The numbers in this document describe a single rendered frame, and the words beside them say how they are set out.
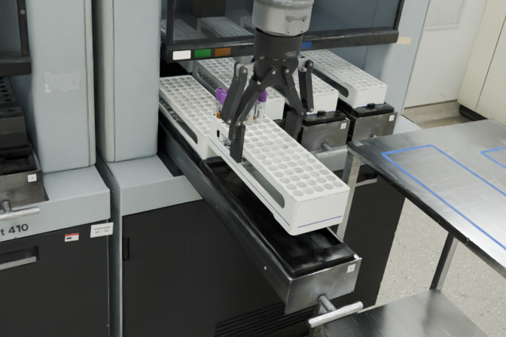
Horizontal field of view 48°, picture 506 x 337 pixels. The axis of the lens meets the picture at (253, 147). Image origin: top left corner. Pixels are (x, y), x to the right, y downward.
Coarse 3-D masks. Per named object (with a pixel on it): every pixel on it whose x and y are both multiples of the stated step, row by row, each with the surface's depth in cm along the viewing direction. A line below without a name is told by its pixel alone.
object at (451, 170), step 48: (384, 144) 124; (432, 144) 126; (480, 144) 129; (432, 192) 108; (480, 192) 110; (480, 240) 96; (432, 288) 167; (336, 336) 146; (384, 336) 148; (432, 336) 149; (480, 336) 151
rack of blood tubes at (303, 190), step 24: (216, 120) 102; (264, 120) 105; (216, 144) 104; (264, 144) 96; (288, 144) 98; (240, 168) 97; (264, 168) 89; (288, 168) 90; (312, 168) 91; (264, 192) 90; (288, 192) 84; (312, 192) 86; (336, 192) 86; (288, 216) 85; (312, 216) 85; (336, 216) 88
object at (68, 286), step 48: (48, 0) 99; (48, 48) 103; (48, 96) 107; (48, 144) 111; (48, 192) 110; (96, 192) 112; (0, 240) 106; (48, 240) 111; (96, 240) 117; (0, 288) 111; (48, 288) 117; (96, 288) 123; (0, 336) 116; (48, 336) 123; (96, 336) 130
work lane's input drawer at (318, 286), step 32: (160, 128) 124; (192, 160) 112; (224, 160) 111; (224, 192) 103; (224, 224) 102; (256, 224) 94; (256, 256) 93; (288, 256) 90; (320, 256) 89; (352, 256) 90; (288, 288) 85; (320, 288) 89; (352, 288) 94; (320, 320) 86
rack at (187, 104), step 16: (160, 80) 130; (176, 80) 131; (192, 80) 133; (160, 96) 132; (176, 96) 124; (192, 96) 125; (208, 96) 126; (176, 112) 119; (192, 112) 117; (208, 112) 119; (192, 128) 113; (208, 128) 112; (192, 144) 114; (208, 144) 110
